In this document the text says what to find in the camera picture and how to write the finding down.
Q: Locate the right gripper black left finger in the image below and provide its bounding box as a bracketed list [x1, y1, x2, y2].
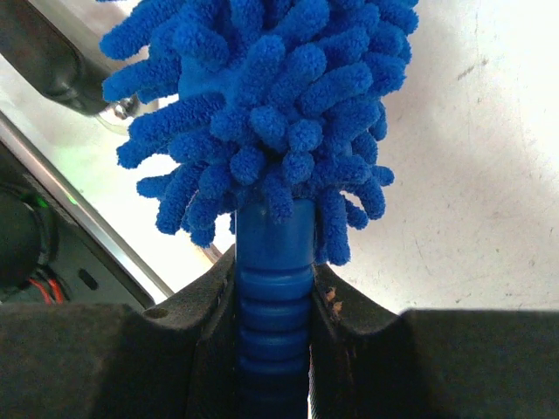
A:
[1, 251, 236, 418]

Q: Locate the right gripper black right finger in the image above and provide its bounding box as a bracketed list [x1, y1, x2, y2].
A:
[311, 265, 558, 418]

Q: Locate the blue microfiber duster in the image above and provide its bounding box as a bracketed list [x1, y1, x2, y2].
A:
[100, 1, 418, 418]

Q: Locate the black stapler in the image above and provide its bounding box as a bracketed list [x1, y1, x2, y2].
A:
[0, 0, 141, 119]

